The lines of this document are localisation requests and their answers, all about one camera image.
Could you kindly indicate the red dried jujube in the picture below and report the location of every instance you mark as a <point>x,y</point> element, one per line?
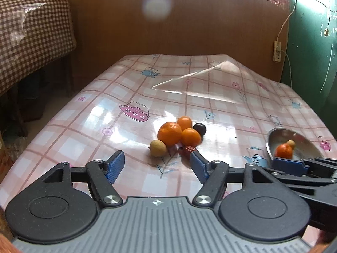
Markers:
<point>186,151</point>

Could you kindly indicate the small orange kumquat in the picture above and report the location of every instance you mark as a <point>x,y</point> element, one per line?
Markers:
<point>190,137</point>
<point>185,122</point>

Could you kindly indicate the tan longan in bowl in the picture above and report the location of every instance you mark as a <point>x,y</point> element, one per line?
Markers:
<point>291,143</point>

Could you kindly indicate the tan longan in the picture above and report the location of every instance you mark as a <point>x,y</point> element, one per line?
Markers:
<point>157,148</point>
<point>291,143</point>

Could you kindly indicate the pink plaid vinyl tablecloth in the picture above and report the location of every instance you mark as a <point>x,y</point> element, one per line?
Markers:
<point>125,106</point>

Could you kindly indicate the beige wall power socket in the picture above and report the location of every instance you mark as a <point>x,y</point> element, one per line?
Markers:
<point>277,53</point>

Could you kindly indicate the brown checkered chair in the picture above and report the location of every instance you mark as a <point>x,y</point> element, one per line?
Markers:
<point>33,34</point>

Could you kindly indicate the metal bowl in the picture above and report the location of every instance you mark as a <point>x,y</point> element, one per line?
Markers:
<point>304,149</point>

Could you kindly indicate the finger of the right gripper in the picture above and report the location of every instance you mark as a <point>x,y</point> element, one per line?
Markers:
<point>316,166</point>
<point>317,177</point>

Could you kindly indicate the dark purple plum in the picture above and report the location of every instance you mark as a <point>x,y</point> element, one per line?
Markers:
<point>200,128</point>

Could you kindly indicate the orange mandarin in bowl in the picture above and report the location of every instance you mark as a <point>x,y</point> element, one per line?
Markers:
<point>284,151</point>

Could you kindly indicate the large wrinkled orange mandarin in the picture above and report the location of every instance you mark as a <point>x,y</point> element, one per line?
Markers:
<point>170,133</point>

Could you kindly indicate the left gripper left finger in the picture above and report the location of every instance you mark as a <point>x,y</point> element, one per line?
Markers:
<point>100,175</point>

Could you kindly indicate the wooden headboard panel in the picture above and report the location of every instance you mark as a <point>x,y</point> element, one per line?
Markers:
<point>107,30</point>

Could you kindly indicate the small orange kumquat front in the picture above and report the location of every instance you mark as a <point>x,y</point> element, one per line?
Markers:
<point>190,137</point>

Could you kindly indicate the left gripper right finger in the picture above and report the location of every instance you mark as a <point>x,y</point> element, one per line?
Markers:
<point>214,177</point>

